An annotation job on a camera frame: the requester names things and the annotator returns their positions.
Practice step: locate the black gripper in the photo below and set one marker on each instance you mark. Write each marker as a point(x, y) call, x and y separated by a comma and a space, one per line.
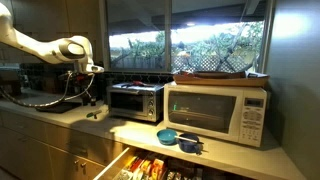
point(81, 81)

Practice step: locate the brown woven basket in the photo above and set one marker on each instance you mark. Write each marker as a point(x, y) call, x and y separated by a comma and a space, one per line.
point(213, 74)

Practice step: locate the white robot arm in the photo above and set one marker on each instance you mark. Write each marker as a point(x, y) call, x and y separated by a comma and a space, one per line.
point(40, 48)

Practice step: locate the stainless steel toaster oven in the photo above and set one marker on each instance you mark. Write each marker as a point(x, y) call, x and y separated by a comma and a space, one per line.
point(133, 103)

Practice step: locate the white microwave oven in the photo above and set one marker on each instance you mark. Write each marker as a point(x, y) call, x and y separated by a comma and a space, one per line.
point(213, 111)

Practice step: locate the black flat plate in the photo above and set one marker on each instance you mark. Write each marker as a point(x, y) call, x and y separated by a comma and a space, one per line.
point(58, 107)

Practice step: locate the green marker pen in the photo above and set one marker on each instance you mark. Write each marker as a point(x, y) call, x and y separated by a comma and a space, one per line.
point(94, 114)

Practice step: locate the wooden counter cabinet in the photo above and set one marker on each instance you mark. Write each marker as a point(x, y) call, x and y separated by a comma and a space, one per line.
point(40, 146)

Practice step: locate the teal bowl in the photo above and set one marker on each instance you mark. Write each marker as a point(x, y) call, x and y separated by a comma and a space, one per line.
point(166, 136)

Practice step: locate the open wooden drawer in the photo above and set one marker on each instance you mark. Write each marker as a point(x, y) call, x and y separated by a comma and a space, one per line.
point(150, 166)

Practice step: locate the large glass window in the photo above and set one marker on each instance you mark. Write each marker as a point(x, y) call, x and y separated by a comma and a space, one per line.
point(186, 36)

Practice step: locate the white utensil stick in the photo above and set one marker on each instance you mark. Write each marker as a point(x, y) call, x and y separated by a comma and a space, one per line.
point(186, 139)

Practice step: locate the dark blue bowl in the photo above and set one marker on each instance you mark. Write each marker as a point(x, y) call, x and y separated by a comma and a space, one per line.
point(188, 144)

